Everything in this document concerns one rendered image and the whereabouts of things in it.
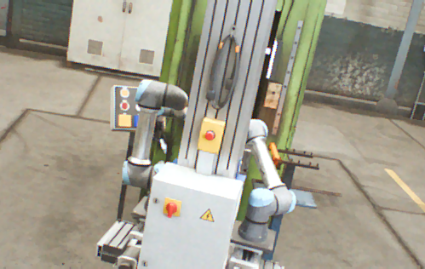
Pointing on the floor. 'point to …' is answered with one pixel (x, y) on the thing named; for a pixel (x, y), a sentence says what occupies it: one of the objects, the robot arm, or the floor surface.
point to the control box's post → (124, 185)
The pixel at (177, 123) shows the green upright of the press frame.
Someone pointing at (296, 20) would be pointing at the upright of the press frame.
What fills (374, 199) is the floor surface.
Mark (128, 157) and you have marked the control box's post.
